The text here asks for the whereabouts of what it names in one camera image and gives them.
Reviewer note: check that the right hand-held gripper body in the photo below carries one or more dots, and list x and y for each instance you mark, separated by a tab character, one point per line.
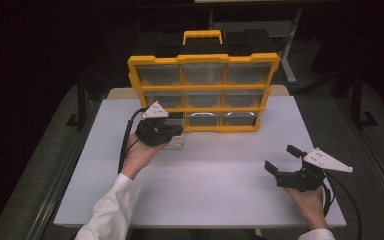
300	180

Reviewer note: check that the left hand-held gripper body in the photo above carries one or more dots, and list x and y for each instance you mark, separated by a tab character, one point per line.
151	133

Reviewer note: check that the small clear plastic drawer bin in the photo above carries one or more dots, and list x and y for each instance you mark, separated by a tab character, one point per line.
176	142

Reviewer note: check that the yellow black organizer cabinet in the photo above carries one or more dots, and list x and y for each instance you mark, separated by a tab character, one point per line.
203	87

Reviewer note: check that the person's left hand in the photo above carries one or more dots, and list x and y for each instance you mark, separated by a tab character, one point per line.
140	155

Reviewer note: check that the person's right hand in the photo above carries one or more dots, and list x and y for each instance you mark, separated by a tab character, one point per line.
311	205

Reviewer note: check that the grid of clear drawers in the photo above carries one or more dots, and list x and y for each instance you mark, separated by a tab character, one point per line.
203	73

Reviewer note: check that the black metal stand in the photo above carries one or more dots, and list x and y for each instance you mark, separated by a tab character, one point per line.
358	100
81	103

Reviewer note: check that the grey metal stand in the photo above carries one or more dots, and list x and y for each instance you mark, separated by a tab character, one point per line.
291	53

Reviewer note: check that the aluminium frame rail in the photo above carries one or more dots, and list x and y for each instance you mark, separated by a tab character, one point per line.
380	166
51	200

